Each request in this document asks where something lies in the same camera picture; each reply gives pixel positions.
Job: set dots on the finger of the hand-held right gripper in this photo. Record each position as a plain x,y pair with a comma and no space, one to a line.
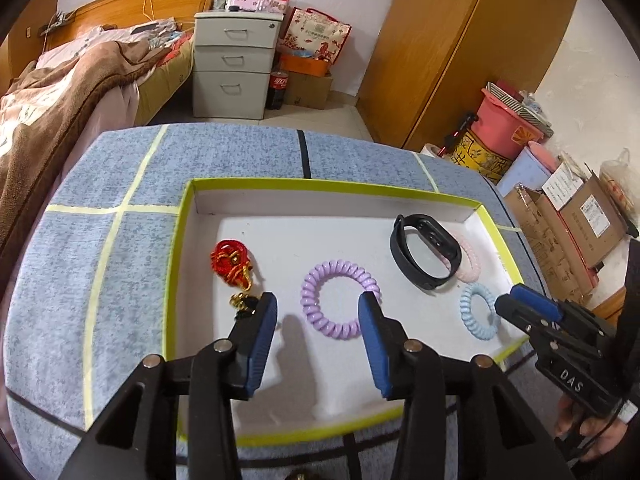
537,300
520,315

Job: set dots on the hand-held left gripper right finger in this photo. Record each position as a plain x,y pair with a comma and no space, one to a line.
375,345

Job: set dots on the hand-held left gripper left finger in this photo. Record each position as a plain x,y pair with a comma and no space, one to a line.
260,345

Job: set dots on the green cardboard tray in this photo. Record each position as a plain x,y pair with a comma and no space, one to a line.
280,375

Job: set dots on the black smart wristband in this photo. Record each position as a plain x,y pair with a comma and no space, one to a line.
402,255

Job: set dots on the person's right hand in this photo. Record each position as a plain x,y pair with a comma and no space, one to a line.
600,435

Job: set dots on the long flat cardboard box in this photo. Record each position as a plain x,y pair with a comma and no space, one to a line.
550,240

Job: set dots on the open cardboard box with label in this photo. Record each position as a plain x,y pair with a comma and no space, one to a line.
595,215

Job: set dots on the light blue box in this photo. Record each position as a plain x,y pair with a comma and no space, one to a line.
525,172

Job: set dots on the clear plastic bag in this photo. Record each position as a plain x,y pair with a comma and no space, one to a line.
620,190

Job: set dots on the yellow patterned box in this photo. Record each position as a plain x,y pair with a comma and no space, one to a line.
480,157

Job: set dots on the pink plastic bin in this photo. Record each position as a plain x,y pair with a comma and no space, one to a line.
500,122

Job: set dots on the white tape roll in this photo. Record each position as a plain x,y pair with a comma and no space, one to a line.
429,151

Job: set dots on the cola bottle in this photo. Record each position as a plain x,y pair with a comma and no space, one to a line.
276,91

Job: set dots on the small cardboard box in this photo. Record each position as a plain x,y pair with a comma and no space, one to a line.
307,91

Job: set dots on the large wooden wardrobe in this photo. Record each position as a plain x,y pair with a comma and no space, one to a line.
450,45

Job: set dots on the grey drawer nightstand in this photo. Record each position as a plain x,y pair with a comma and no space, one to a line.
232,65

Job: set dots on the orange box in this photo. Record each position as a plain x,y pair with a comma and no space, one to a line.
305,66

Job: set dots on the bed with brown blanket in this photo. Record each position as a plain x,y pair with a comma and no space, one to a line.
55,110

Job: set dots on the red patterned gift bag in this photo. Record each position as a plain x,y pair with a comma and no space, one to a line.
317,35

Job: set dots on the wooden bed headboard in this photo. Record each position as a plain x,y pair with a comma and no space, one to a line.
125,5

